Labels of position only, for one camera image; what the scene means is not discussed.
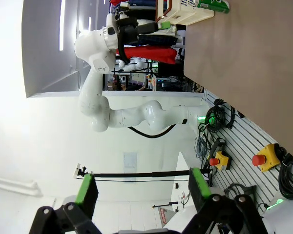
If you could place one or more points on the small white humanoid robot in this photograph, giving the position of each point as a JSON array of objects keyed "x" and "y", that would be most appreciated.
[{"x": 131, "y": 65}]

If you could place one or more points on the navy plaid garment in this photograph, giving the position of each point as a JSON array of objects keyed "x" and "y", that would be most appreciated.
[{"x": 156, "y": 39}]

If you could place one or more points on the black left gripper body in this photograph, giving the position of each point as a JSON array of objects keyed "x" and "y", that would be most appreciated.
[{"x": 144, "y": 28}]

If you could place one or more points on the grey case with red label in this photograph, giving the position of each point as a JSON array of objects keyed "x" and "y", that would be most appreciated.
[{"x": 163, "y": 215}]

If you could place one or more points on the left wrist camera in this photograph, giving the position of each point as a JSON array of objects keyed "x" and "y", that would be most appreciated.
[{"x": 123, "y": 11}]

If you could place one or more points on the slotted aluminium base plate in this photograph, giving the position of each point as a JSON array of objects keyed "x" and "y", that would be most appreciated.
[{"x": 246, "y": 136}]

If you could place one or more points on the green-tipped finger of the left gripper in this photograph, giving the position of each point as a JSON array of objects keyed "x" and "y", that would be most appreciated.
[{"x": 164, "y": 25}]

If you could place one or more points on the white wall plate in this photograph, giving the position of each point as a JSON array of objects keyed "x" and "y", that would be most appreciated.
[{"x": 130, "y": 159}]

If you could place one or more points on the black camera pole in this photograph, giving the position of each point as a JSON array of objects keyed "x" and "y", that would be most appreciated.
[{"x": 136, "y": 174}]

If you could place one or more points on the cream basket with brown rim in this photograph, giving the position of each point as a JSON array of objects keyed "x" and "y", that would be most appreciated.
[{"x": 185, "y": 14}]

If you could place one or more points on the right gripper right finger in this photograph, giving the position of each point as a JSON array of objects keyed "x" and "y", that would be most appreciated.
[{"x": 200, "y": 192}]

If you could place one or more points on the white wall pipe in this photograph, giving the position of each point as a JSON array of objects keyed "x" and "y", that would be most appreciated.
[{"x": 12, "y": 185}]

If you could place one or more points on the green drink can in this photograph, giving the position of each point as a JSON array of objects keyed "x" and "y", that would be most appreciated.
[{"x": 215, "y": 6}]

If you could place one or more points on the blue white drink can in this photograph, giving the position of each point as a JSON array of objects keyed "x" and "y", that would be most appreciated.
[{"x": 188, "y": 3}]

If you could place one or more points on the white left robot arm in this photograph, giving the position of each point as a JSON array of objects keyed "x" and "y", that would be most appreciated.
[{"x": 95, "y": 104}]

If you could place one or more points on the small yellow emergency stop button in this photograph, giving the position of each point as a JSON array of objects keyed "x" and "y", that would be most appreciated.
[{"x": 221, "y": 158}]

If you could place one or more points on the large yellow emergency stop button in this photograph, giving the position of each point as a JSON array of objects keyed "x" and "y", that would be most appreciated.
[{"x": 268, "y": 156}]

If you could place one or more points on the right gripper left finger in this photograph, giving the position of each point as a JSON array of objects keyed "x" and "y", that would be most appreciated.
[{"x": 85, "y": 195}]

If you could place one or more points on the red hanging garment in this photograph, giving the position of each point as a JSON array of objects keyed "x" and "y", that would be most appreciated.
[{"x": 149, "y": 54}]

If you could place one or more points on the long ceiling light strip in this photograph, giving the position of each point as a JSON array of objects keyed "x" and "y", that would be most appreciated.
[{"x": 62, "y": 24}]

